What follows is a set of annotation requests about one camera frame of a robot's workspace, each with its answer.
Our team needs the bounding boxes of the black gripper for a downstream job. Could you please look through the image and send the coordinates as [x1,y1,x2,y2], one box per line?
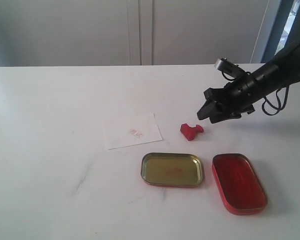
[197,79,265,124]

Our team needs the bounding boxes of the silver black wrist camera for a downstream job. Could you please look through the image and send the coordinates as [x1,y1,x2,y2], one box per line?
[214,58,245,82]

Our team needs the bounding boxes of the gold tin lid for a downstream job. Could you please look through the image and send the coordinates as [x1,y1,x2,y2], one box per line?
[140,152,205,188]

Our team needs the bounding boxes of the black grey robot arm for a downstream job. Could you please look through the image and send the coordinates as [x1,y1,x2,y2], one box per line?
[197,41,300,124]

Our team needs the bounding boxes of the red plastic stamp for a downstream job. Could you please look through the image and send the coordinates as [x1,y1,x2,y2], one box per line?
[180,123,204,141]

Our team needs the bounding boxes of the white paper sheet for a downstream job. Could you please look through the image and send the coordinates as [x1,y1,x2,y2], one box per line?
[102,113,163,150]

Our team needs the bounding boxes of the grey cabinet doors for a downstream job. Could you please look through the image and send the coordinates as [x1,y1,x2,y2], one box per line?
[0,0,280,67]

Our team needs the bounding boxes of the red ink pad tin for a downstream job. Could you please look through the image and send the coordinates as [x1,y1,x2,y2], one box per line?
[211,153,268,216]

